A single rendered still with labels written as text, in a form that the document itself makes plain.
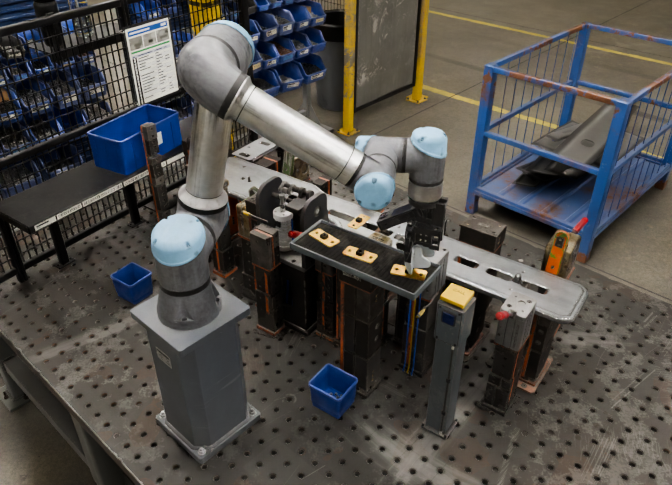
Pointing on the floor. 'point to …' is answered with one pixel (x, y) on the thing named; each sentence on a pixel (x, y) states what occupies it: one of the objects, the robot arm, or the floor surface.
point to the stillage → (571, 150)
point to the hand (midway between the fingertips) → (409, 266)
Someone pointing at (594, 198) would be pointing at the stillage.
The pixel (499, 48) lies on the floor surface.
